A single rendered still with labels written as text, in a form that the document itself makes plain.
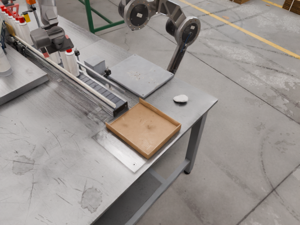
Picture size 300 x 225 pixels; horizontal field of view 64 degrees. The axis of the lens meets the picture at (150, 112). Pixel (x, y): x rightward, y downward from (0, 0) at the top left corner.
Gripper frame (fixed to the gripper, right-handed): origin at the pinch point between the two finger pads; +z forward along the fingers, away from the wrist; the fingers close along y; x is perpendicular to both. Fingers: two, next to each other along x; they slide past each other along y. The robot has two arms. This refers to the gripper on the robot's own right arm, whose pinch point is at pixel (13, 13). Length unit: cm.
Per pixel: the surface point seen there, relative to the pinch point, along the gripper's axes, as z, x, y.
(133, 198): 100, 15, 90
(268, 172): 123, 124, 130
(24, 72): 32.9, -8.7, 7.9
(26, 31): 21.2, 5.9, -20.9
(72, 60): 21.4, 15.9, 31.1
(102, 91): 34, 22, 52
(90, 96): 36, 15, 49
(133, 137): 39, 20, 87
